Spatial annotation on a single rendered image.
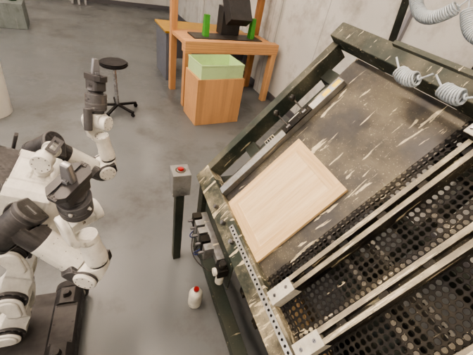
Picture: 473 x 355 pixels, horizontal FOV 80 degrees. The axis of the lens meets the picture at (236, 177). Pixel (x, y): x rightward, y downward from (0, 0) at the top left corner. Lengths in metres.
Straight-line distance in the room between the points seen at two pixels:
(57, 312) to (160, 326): 0.65
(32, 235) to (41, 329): 1.20
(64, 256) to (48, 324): 1.14
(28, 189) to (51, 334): 1.17
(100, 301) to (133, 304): 0.23
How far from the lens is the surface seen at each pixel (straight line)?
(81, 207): 0.85
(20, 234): 1.09
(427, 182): 1.27
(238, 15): 4.90
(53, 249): 1.11
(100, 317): 2.35
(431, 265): 1.18
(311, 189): 1.46
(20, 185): 1.19
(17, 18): 8.35
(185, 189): 1.91
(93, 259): 1.06
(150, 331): 2.26
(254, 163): 1.70
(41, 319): 2.25
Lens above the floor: 2.08
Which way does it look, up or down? 38 degrees down
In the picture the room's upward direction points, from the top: 12 degrees clockwise
